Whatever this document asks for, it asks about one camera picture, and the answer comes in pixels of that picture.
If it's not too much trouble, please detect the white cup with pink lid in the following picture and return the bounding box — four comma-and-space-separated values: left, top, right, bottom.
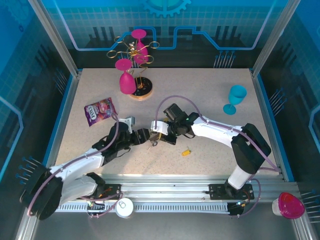
271, 191, 306, 220

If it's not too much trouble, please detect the blue plastic goblet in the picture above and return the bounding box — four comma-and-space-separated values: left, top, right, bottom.
222, 84, 248, 116

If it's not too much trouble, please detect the pink plastic goblet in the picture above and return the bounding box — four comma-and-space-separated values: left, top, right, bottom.
131, 29, 149, 65
114, 58, 137, 95

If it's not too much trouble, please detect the aluminium frame post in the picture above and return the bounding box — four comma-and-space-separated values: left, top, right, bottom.
27, 0, 82, 76
251, 0, 296, 77

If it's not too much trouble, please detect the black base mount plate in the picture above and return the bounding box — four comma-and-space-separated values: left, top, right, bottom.
208, 183, 255, 201
98, 183, 123, 201

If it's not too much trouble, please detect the metal keyring with keys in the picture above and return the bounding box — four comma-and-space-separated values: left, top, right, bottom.
147, 138, 161, 151

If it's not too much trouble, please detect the white round cap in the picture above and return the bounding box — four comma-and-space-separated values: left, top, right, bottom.
114, 197, 135, 219

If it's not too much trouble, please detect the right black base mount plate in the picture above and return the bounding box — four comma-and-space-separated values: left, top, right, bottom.
208, 183, 255, 201

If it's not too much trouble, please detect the white slotted cable duct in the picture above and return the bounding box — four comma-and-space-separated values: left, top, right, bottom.
56, 202, 230, 213

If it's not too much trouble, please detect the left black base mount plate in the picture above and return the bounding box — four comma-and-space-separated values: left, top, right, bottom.
98, 183, 123, 201

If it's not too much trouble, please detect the purple candy bag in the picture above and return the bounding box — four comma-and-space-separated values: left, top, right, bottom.
83, 97, 119, 128

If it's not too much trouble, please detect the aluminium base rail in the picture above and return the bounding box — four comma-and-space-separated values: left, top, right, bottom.
99, 173, 298, 203

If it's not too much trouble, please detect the gold wire glass rack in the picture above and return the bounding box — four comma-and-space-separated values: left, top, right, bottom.
106, 35, 161, 102

